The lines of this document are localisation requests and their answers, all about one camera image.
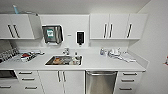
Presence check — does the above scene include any stainless steel dishwasher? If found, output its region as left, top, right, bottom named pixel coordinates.
left=85, top=70, right=119, bottom=94

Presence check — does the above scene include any black soap dispenser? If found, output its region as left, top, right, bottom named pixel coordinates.
left=75, top=30, right=85, bottom=46

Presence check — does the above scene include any small chrome sink knob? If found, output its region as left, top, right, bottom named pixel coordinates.
left=73, top=51, right=81, bottom=60

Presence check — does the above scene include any blue dish soap bottle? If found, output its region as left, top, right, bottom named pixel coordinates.
left=99, top=47, right=106, bottom=56

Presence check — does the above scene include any chrome faucet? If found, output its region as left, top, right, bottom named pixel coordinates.
left=62, top=47, right=71, bottom=56

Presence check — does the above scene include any stainless steel sink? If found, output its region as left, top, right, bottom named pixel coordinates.
left=44, top=54, right=84, bottom=67

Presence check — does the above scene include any stack of white plates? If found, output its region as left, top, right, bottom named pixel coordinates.
left=107, top=47, right=123, bottom=60

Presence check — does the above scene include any steel paper towel dispenser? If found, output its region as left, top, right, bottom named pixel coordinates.
left=41, top=23, right=65, bottom=46

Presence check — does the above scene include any white sink base cabinet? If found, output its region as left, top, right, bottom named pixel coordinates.
left=37, top=69, right=87, bottom=94

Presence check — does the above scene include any white dish towel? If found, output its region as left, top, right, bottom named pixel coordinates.
left=117, top=54, right=138, bottom=64

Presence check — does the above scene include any grey white dish cloth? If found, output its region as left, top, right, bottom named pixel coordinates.
left=31, top=49, right=45, bottom=56

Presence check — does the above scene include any white drawer unit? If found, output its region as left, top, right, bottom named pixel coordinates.
left=14, top=69, right=45, bottom=94
left=114, top=70, right=143, bottom=94

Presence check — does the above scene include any teal bottle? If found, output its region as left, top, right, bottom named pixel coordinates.
left=12, top=4, right=20, bottom=15

